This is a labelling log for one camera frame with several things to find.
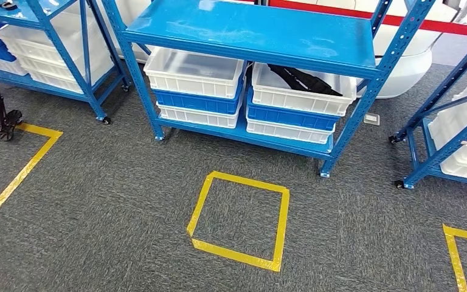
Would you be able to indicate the blue metal shelf rack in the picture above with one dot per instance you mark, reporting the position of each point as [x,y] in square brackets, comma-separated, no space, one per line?
[84,60]
[451,145]
[257,36]

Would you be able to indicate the black part in bin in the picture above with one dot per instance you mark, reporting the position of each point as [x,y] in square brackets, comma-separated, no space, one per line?
[310,82]

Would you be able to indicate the grey floor socket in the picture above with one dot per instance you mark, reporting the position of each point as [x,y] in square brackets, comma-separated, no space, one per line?
[371,119]

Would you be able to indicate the white car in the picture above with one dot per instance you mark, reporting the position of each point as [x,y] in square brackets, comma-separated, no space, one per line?
[406,72]

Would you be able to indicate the yellow floor tape outline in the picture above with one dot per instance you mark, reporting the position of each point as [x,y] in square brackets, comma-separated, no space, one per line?
[453,258]
[36,157]
[282,225]

